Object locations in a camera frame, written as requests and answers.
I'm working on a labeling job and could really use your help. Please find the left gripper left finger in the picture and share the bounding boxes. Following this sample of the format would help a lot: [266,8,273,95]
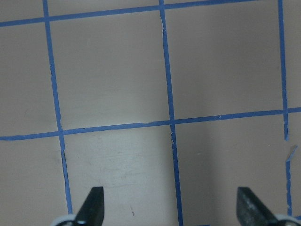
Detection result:
[50,186,104,226]

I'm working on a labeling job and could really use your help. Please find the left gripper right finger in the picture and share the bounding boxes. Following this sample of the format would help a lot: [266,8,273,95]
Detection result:
[236,186,301,226]

